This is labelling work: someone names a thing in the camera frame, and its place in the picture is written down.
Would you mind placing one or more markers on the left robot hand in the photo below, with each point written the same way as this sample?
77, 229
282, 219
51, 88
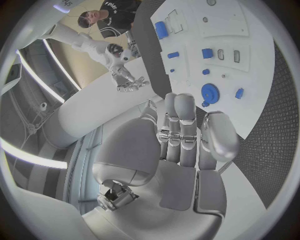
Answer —
145, 150

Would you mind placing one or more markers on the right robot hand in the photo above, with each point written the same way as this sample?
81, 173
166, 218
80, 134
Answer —
126, 82

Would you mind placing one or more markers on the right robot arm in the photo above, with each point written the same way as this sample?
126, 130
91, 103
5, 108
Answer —
91, 45

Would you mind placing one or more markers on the white task board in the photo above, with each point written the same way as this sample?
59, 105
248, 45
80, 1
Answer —
234, 37

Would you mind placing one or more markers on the large blue cylinder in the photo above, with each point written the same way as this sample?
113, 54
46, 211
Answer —
161, 30

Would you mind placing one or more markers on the person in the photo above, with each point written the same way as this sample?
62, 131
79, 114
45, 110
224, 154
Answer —
117, 15

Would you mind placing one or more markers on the small blue peg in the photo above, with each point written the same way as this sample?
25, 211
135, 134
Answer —
205, 104

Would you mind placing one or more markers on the small blue plug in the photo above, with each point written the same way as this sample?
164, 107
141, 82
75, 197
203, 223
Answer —
205, 71

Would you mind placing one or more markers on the blue gear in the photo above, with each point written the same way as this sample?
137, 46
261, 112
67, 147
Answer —
209, 93

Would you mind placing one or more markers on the blue square block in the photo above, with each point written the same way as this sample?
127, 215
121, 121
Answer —
207, 53

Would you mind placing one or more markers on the blue slanted block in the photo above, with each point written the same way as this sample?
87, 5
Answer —
239, 93

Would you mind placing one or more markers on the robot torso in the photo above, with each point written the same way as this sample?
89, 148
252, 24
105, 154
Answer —
35, 18

